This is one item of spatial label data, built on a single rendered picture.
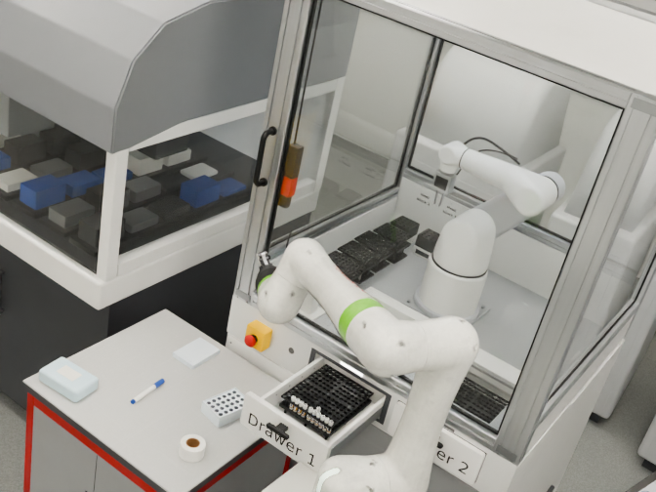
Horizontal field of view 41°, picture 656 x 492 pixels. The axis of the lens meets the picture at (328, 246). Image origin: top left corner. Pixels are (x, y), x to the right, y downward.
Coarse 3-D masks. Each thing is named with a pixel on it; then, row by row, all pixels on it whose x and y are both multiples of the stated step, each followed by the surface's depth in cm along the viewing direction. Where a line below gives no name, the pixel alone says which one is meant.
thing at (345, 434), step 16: (304, 368) 263; (336, 368) 269; (288, 384) 257; (352, 384) 267; (272, 400) 253; (384, 400) 258; (368, 416) 252; (336, 432) 250; (352, 432) 247; (336, 448) 241
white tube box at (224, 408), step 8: (224, 392) 262; (232, 392) 264; (240, 392) 263; (208, 400) 258; (216, 400) 258; (224, 400) 259; (232, 400) 260; (240, 400) 260; (208, 408) 255; (216, 408) 255; (224, 408) 256; (232, 408) 257; (240, 408) 257; (208, 416) 256; (216, 416) 253; (224, 416) 253; (232, 416) 256; (240, 416) 259; (216, 424) 254; (224, 424) 255
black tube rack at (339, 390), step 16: (320, 368) 264; (304, 384) 256; (320, 384) 258; (336, 384) 259; (304, 400) 250; (320, 400) 251; (336, 400) 253; (352, 400) 254; (368, 400) 261; (336, 416) 247; (352, 416) 253; (320, 432) 245
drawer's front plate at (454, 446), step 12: (396, 408) 253; (396, 420) 254; (444, 432) 246; (444, 444) 247; (456, 444) 244; (468, 444) 243; (456, 456) 246; (468, 456) 243; (480, 456) 241; (456, 468) 247; (468, 468) 245; (468, 480) 246
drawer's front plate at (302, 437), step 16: (256, 400) 242; (256, 416) 244; (272, 416) 240; (288, 416) 239; (256, 432) 246; (272, 432) 242; (288, 432) 238; (304, 432) 235; (304, 448) 237; (320, 448) 233; (320, 464) 235
